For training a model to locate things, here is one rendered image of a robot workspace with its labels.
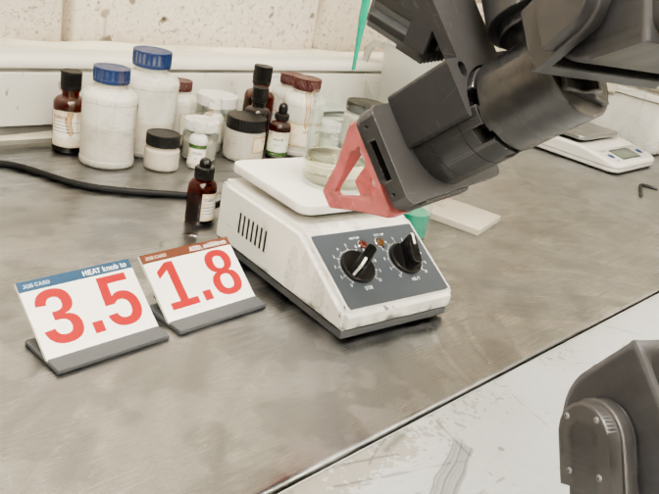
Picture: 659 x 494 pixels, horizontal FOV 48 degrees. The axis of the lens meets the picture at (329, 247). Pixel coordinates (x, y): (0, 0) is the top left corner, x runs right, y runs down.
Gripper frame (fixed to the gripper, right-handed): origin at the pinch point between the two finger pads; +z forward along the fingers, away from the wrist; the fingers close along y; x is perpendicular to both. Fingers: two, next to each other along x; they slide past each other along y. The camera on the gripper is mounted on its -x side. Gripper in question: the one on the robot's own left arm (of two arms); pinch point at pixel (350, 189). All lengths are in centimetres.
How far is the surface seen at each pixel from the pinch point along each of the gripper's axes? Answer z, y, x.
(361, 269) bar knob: 4.8, -2.6, 5.7
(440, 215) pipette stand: 19.2, -32.7, 3.3
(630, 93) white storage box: 26, -113, -7
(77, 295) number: 13.1, 16.6, -0.1
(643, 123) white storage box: 26, -113, 0
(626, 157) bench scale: 23, -93, 5
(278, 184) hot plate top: 11.2, -3.4, -3.9
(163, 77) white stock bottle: 34.7, -12.8, -24.7
